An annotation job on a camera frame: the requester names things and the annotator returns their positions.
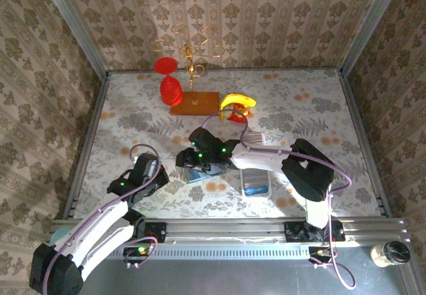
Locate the aluminium extrusion rail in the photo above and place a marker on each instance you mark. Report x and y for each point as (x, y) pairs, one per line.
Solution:
(233, 228)

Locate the glass jar with black lid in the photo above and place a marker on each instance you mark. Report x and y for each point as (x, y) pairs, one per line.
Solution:
(396, 251)

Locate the small connector board with LED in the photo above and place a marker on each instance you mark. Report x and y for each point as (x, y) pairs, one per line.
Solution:
(321, 251)
(139, 251)

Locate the grey metal plate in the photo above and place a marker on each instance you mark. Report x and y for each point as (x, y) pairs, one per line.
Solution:
(216, 278)

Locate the red plastic banana stand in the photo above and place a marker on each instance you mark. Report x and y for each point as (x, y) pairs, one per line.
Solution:
(240, 118)

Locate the blue VIP credit card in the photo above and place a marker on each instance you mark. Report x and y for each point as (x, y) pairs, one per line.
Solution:
(198, 177)

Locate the red plastic wine glass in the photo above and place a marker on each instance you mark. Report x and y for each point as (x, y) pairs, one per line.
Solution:
(171, 92)

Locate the aluminium frame post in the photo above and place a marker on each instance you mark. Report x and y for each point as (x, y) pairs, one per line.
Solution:
(76, 25)
(369, 25)

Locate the aluminium table edge bar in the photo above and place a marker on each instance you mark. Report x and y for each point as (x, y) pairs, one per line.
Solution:
(87, 142)
(365, 142)

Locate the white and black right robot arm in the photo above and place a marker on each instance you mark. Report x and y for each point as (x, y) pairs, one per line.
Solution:
(309, 175)

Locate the floral patterned table cloth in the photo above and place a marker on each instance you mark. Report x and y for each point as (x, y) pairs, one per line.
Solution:
(283, 85)

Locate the yellow banana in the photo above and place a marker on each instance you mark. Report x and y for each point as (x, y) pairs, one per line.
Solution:
(233, 100)

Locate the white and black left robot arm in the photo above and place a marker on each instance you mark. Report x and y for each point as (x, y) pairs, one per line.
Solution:
(96, 225)

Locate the white plastic card tray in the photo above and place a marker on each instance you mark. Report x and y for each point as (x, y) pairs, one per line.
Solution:
(242, 183)

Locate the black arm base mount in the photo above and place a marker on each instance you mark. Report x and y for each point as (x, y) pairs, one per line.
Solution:
(294, 231)
(156, 232)

